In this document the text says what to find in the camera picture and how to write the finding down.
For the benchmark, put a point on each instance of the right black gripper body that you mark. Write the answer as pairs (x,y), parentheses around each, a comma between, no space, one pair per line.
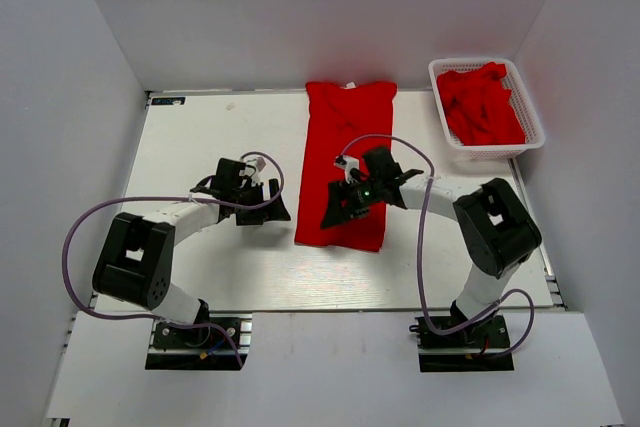
(365,194)

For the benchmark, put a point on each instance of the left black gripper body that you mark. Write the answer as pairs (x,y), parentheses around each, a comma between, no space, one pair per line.
(250,213)

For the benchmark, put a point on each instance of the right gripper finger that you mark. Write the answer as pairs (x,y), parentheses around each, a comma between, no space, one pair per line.
(337,214)
(338,193)

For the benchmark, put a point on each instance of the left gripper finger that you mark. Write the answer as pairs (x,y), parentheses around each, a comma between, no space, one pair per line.
(276,211)
(274,189)

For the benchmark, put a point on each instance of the red t shirt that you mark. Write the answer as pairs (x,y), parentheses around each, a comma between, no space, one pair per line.
(354,120)

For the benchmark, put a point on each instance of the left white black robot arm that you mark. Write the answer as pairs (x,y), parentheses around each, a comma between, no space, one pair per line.
(136,260)

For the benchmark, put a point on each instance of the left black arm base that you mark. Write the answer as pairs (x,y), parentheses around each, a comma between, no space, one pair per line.
(203,349)

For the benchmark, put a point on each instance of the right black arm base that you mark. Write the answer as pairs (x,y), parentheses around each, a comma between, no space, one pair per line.
(473,350)

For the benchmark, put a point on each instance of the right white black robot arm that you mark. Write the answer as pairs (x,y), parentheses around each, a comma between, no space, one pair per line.
(498,232)

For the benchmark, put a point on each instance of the red shirts pile in basket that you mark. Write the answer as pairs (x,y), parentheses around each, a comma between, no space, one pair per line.
(477,106)

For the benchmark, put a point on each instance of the blue label sticker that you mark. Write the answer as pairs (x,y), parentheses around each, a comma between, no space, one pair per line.
(168,101)

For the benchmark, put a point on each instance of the white plastic basket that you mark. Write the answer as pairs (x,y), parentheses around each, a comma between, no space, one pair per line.
(520,101)

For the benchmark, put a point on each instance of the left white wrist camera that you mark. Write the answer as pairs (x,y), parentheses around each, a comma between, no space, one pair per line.
(252,170)

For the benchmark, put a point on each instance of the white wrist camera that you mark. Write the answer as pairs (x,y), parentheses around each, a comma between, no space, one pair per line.
(252,170)
(349,165)

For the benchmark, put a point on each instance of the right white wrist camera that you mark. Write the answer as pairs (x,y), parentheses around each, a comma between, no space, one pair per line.
(349,165)

